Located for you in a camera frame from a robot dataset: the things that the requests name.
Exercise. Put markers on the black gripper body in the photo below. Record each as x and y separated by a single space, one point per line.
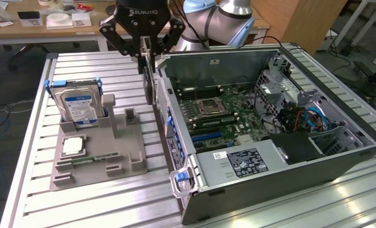
143 19

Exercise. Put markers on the black graphics card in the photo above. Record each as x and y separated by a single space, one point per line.
149 90

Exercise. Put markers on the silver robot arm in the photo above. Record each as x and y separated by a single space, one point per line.
232 9

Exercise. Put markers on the black round lamp base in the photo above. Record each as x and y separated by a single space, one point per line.
111 10

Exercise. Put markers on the plain white box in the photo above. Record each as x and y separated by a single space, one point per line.
81 20

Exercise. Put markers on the red small packet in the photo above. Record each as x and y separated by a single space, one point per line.
83 7

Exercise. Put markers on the white box with tape roll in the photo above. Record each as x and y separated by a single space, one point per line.
59 21

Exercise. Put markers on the white tape roll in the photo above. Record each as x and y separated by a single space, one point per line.
45 2

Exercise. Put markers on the wooden desk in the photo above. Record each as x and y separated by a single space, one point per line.
32 33

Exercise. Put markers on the black and white label box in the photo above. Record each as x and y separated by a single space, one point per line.
29 19

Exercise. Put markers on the black chair base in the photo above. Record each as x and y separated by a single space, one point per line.
27 53

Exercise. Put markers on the hard disk with blue caddy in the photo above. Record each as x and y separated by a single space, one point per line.
77 107

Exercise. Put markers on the CPU socket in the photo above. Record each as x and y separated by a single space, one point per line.
211 107

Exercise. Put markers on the white paper slip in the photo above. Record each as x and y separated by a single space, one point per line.
1 24

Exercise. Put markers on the green motherboard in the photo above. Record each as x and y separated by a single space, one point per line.
235 111

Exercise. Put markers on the black RAM stick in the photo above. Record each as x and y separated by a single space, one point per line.
215 121

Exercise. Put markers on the silver drive cage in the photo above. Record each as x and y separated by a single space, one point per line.
271 92

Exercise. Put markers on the wooden cabinet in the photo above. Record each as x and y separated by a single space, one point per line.
301 31

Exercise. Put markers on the blue expansion slot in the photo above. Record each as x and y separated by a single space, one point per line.
207 137

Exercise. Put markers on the silver CPU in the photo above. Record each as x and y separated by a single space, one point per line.
72 147

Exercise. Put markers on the green RAM stick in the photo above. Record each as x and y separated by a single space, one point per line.
92 159

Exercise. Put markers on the white table leg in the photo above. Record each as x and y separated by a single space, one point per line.
356 23

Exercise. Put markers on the grey parts rack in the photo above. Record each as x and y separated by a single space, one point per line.
99 173

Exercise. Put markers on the grey power supply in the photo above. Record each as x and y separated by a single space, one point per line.
213 171

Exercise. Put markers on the black fan shroud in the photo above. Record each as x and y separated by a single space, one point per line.
295 147

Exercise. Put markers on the black floor stand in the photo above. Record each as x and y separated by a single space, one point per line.
375 78

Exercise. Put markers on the open grey PC case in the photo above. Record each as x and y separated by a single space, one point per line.
269 180

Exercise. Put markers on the white switch box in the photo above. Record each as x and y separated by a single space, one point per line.
329 40

